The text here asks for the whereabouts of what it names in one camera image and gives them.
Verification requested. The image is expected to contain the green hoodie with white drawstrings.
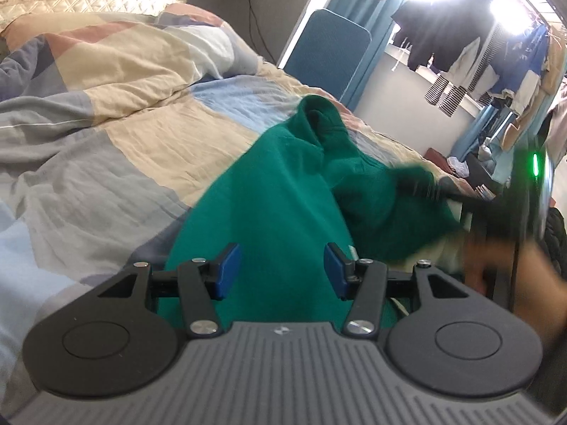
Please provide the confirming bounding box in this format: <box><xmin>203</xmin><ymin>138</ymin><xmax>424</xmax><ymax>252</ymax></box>
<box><xmin>165</xmin><ymin>95</ymin><xmax>459</xmax><ymax>326</ymax></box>

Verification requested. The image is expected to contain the hanging tan garment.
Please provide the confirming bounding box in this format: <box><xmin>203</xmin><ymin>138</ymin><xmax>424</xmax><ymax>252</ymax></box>
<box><xmin>501</xmin><ymin>27</ymin><xmax>566</xmax><ymax>152</ymax></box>

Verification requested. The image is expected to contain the dark red side table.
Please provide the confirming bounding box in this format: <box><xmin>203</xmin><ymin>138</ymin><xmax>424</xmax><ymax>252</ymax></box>
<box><xmin>424</xmin><ymin>148</ymin><xmax>448</xmax><ymax>171</ymax></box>

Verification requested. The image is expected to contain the black puffer jacket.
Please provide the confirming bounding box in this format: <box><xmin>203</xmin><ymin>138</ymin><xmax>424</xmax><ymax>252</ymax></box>
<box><xmin>543</xmin><ymin>207</ymin><xmax>567</xmax><ymax>279</ymax></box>

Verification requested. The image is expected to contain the hanging striped garment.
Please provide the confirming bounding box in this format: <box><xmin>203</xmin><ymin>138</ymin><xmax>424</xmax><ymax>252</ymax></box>
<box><xmin>424</xmin><ymin>23</ymin><xmax>505</xmax><ymax>117</ymax></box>

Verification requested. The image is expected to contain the patchwork pastel quilt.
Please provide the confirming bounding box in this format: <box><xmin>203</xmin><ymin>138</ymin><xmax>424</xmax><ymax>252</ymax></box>
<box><xmin>1</xmin><ymin>4</ymin><xmax>462</xmax><ymax>415</ymax></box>

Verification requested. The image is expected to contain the hanging grey shirt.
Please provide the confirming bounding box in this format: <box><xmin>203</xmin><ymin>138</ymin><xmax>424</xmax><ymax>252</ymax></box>
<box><xmin>445</xmin><ymin>38</ymin><xmax>482</xmax><ymax>86</ymax></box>

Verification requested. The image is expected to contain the blue upholstered chair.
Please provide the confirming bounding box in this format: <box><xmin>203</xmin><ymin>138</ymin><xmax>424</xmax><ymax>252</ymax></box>
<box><xmin>283</xmin><ymin>9</ymin><xmax>372</xmax><ymax>100</ymax></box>

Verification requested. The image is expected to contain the hanging black jacket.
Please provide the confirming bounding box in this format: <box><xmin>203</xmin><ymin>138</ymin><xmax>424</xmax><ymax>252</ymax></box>
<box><xmin>391</xmin><ymin>0</ymin><xmax>494</xmax><ymax>72</ymax></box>

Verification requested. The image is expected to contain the person's right hand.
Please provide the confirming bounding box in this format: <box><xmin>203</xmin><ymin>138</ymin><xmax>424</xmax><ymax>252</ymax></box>
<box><xmin>462</xmin><ymin>234</ymin><xmax>566</xmax><ymax>347</ymax></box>

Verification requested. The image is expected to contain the hanging blue and white garment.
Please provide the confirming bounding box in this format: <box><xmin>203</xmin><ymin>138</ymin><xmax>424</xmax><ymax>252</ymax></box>
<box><xmin>488</xmin><ymin>24</ymin><xmax>549</xmax><ymax>116</ymax></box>

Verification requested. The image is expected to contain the blue curtain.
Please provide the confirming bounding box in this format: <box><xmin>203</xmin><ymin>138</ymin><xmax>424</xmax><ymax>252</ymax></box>
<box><xmin>327</xmin><ymin>0</ymin><xmax>404</xmax><ymax>111</ymax></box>

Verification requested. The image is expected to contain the black wall plug with cable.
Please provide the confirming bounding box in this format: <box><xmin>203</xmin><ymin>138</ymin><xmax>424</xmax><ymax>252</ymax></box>
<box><xmin>246</xmin><ymin>0</ymin><xmax>277</xmax><ymax>63</ymax></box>

